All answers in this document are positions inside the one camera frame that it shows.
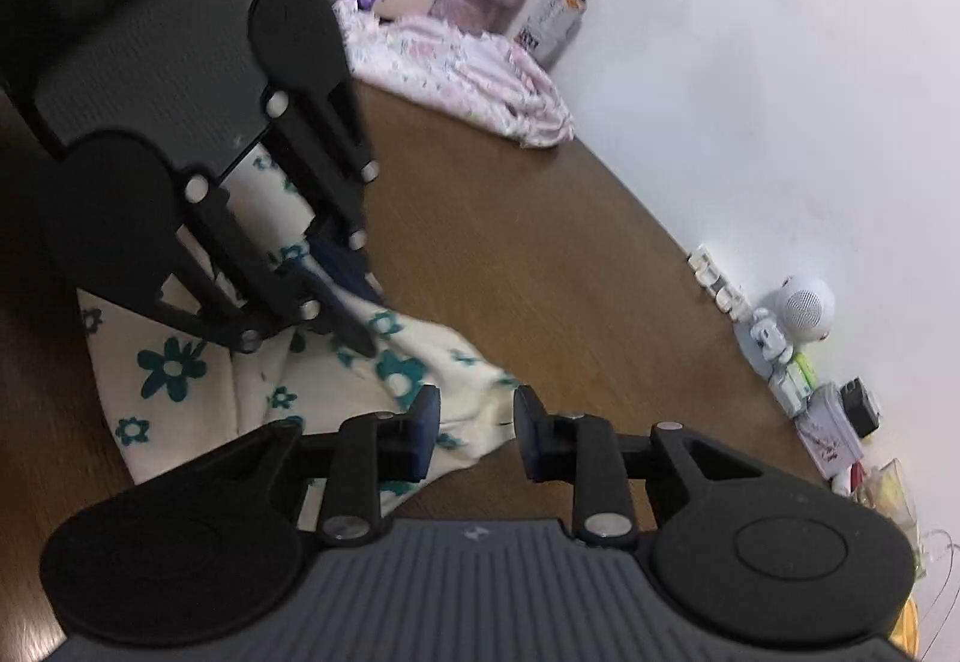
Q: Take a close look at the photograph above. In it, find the cream dress with green flowers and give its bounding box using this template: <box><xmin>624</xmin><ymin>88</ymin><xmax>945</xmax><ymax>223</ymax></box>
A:
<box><xmin>79</xmin><ymin>144</ymin><xmax>526</xmax><ymax>535</ymax></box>

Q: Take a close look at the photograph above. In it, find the pink floral garment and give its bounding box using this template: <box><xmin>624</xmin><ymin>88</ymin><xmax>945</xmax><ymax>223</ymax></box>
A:
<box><xmin>334</xmin><ymin>0</ymin><xmax>575</xmax><ymax>149</ymax></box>

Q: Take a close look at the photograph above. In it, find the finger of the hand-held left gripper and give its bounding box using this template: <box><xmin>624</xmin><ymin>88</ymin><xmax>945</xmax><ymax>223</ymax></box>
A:
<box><xmin>266</xmin><ymin>80</ymin><xmax>385</xmax><ymax>301</ymax></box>
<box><xmin>154</xmin><ymin>178</ymin><xmax>377</xmax><ymax>357</ymax></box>

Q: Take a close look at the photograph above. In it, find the yellow mug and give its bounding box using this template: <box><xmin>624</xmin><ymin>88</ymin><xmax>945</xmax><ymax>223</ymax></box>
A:
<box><xmin>889</xmin><ymin>594</ymin><xmax>921</xmax><ymax>661</ymax></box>

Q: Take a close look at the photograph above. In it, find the white power strip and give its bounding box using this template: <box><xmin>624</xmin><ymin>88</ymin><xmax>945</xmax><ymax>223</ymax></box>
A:
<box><xmin>688</xmin><ymin>245</ymin><xmax>751</xmax><ymax>318</ymax></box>

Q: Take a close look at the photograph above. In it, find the white robot figurine speaker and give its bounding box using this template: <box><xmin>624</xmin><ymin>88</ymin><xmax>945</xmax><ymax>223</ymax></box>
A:
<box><xmin>735</xmin><ymin>275</ymin><xmax>835</xmax><ymax>378</ymax></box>

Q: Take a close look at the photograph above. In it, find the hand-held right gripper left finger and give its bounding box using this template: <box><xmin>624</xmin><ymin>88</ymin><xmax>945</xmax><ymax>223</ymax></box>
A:
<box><xmin>199</xmin><ymin>384</ymin><xmax>443</xmax><ymax>547</ymax></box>

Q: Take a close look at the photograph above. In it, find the white small packet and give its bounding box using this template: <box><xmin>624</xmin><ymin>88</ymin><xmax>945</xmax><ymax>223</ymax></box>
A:
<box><xmin>771</xmin><ymin>369</ymin><xmax>809</xmax><ymax>417</ymax></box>

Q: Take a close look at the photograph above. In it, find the tea bottle with white label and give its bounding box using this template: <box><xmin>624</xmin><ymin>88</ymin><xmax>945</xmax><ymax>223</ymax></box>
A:
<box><xmin>517</xmin><ymin>0</ymin><xmax>591</xmax><ymax>68</ymax></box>

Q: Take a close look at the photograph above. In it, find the green small packet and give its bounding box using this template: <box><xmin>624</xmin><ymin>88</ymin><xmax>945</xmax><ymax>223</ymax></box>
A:
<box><xmin>787</xmin><ymin>351</ymin><xmax>820</xmax><ymax>397</ymax></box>

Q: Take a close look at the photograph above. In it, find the black power adapter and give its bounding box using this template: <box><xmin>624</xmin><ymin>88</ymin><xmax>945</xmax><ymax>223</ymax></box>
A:
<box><xmin>838</xmin><ymin>377</ymin><xmax>882</xmax><ymax>438</ymax></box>

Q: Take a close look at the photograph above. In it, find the white charging cable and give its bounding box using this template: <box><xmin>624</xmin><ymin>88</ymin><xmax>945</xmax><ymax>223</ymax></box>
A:
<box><xmin>915</xmin><ymin>527</ymin><xmax>960</xmax><ymax>662</ymax></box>

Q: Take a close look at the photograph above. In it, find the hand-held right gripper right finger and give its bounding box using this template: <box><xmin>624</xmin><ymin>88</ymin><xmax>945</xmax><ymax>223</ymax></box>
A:
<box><xmin>514</xmin><ymin>384</ymin><xmax>766</xmax><ymax>547</ymax></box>

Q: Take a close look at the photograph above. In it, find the clear glass cup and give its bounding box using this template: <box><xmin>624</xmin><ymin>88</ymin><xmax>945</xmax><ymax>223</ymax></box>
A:
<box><xmin>855</xmin><ymin>459</ymin><xmax>920</xmax><ymax>529</ymax></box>

